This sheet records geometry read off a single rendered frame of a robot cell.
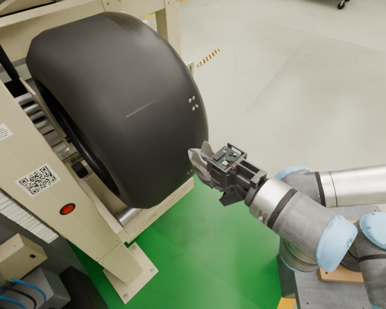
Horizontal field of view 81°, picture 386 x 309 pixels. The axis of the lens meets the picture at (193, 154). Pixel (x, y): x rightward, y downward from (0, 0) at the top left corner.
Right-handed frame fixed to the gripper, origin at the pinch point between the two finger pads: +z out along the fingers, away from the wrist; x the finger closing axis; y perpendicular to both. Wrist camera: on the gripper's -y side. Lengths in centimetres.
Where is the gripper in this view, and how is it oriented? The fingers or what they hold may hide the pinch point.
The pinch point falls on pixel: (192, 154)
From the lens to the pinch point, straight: 58.9
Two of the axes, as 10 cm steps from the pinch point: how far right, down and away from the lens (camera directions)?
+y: -0.9, -6.9, -7.2
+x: -7.1, 5.5, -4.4
